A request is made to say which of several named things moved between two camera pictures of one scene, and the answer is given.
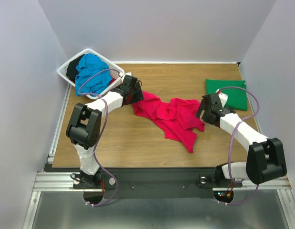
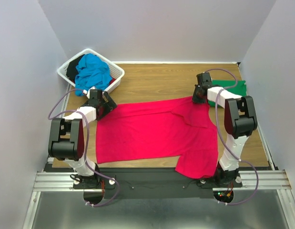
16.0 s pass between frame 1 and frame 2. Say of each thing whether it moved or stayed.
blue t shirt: stayed
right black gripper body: moved
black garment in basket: stayed
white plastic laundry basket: stayed
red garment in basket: stayed
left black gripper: moved
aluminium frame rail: stayed
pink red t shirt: moved
